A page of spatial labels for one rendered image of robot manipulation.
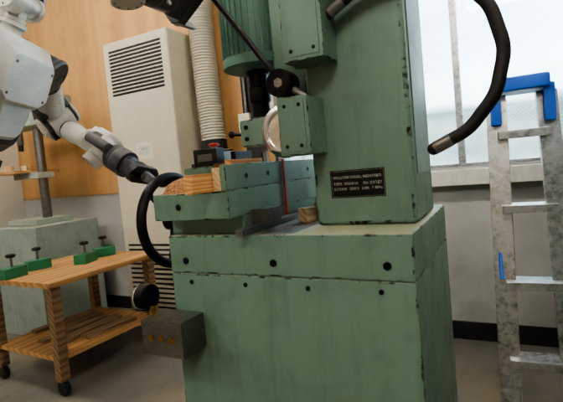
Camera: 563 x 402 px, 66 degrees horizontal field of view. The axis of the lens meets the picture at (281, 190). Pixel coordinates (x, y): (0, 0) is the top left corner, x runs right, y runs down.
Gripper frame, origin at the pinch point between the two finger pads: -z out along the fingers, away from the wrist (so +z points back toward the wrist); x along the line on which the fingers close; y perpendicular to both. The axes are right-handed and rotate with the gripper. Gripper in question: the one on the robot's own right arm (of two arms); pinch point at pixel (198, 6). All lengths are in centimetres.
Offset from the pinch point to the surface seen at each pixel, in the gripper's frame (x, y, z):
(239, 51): 0.8, 12.9, -5.5
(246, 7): -7.4, 6.7, -5.9
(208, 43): 51, -80, -124
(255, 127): 11.7, 27.6, -10.6
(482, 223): 2, 91, -141
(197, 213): 25.6, 41.2, 11.5
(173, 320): 45, 56, 14
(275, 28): -9.3, 15.4, -7.1
